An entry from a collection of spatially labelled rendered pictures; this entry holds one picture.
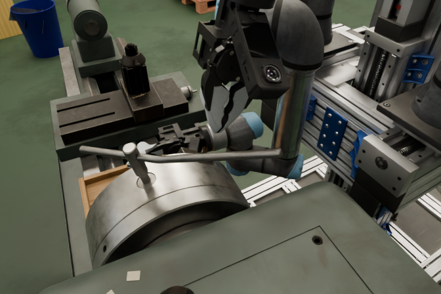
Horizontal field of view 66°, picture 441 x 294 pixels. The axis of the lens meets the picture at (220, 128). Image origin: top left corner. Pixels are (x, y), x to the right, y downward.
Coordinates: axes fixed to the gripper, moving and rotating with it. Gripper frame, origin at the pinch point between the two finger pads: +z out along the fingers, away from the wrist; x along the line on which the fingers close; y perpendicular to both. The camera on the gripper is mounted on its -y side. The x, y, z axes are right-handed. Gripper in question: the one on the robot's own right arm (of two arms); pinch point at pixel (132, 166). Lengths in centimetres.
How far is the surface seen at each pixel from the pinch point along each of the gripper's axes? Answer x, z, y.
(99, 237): 9.0, 9.2, -23.2
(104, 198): 11.6, 6.9, -17.6
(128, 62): 5.6, -8.6, 40.1
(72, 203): -54, 24, 44
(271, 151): 29.5, -14.8, -34.5
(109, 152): 21.5, 4.0, -17.4
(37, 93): -107, 51, 229
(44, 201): -108, 50, 101
